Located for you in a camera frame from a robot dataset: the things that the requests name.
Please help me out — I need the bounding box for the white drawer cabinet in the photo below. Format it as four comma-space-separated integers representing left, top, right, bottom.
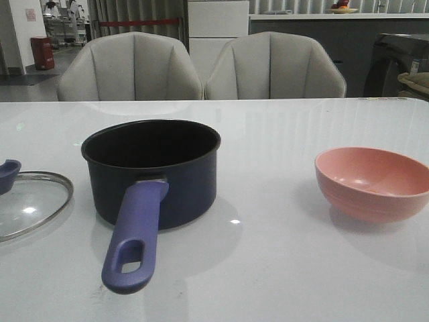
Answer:
188, 1, 249, 83

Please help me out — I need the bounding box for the beige cushion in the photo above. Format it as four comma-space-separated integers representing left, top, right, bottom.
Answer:
397, 72, 429, 101

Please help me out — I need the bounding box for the fruit plate on counter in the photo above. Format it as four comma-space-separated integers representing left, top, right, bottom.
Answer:
328, 0, 358, 14

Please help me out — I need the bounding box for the black appliance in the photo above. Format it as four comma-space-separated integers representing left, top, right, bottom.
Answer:
363, 34, 428, 97

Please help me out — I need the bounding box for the red bin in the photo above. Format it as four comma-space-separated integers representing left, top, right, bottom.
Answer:
30, 36, 55, 70

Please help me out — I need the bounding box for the pink wall notice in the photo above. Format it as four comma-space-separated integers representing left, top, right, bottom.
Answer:
25, 8, 36, 21

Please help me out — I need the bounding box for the metal shelving rack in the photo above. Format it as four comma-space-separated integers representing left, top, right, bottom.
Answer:
40, 1, 91, 50

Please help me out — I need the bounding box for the dark blue saucepan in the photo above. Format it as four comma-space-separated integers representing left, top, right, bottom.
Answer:
81, 119, 221, 294

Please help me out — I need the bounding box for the grey upholstered chair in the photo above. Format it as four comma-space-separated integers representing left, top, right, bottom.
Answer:
57, 32, 203, 101
204, 32, 347, 100

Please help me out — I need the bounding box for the dark grey sideboard counter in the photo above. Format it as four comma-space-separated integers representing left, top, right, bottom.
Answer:
249, 13, 428, 97

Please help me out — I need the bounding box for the glass lid with blue knob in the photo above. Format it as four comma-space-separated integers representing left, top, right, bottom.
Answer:
1, 159, 74, 242

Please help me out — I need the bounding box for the pink bowl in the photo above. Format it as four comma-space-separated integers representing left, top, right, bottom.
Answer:
314, 147, 428, 223

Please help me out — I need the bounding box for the left grey upholstered chair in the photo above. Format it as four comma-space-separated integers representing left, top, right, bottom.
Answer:
57, 32, 203, 101

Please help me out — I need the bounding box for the right grey upholstered chair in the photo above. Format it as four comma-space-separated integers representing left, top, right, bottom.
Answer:
204, 32, 347, 100

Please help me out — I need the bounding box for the coloured sticker strip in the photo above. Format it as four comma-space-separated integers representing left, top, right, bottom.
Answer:
358, 97, 408, 101

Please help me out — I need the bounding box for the red barrier tape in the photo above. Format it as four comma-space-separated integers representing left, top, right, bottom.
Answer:
99, 18, 180, 28

